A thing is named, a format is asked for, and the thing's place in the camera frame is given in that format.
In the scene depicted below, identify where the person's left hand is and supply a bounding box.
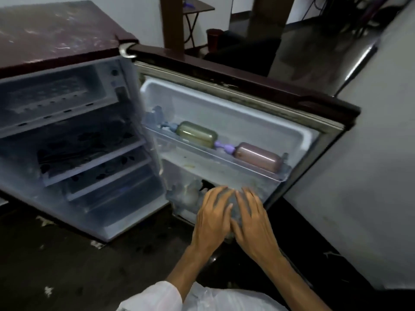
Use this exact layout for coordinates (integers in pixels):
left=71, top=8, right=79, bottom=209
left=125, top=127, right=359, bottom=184
left=189, top=186, right=236, bottom=258

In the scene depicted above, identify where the person's right hand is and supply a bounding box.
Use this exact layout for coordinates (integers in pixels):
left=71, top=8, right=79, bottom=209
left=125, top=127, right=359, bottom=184
left=230, top=187, right=284, bottom=268

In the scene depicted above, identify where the maroon mini fridge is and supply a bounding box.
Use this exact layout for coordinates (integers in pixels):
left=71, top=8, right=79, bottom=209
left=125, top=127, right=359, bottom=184
left=0, top=0, right=361, bottom=243

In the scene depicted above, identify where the spray bottle with black trigger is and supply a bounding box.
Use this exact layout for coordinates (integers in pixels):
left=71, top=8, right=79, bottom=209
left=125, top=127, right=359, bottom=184
left=170, top=179, right=216, bottom=208

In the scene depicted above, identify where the pink liquid bottle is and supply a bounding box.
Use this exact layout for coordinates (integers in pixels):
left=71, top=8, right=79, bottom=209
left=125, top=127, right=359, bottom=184
left=214, top=141, right=284, bottom=174

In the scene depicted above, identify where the white shirt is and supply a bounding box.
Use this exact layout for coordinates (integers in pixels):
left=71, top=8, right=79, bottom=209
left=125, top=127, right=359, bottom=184
left=116, top=281, right=289, bottom=311

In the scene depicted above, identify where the green liquid bottle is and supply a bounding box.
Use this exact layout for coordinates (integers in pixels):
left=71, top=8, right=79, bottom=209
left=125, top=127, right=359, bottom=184
left=161, top=121, right=218, bottom=149

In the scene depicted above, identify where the floral shelf mat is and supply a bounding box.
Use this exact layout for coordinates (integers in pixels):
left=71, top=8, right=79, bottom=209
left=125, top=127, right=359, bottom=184
left=36, top=124, right=137, bottom=175
left=66, top=155, right=143, bottom=188

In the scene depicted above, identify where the black cushioned seat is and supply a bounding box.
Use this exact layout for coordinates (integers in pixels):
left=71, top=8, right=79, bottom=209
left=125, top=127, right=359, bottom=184
left=203, top=30, right=283, bottom=77

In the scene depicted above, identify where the dark red cup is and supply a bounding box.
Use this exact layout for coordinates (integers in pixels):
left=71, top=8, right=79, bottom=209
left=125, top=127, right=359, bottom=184
left=206, top=29, right=224, bottom=51

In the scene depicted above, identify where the dark folding table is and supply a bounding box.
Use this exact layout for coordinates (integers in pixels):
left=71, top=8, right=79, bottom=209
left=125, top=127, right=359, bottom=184
left=182, top=0, right=216, bottom=51

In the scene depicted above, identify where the brown wooden post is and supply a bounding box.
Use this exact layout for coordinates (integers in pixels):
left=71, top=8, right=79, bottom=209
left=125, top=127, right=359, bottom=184
left=159, top=0, right=185, bottom=52

